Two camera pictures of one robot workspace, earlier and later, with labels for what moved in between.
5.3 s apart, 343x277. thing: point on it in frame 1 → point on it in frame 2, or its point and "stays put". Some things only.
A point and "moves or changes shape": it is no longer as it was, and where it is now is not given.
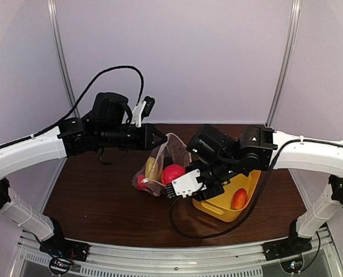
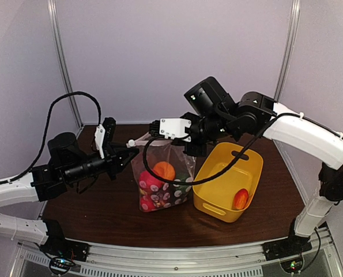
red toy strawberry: [172, 172] → [150, 183]
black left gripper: [146, 139] → [115, 164]
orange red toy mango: [239, 198] stays put
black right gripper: [215, 192] → [198, 150]
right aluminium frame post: [293, 26] stays put
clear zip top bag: [165, 163] moves or changes shape
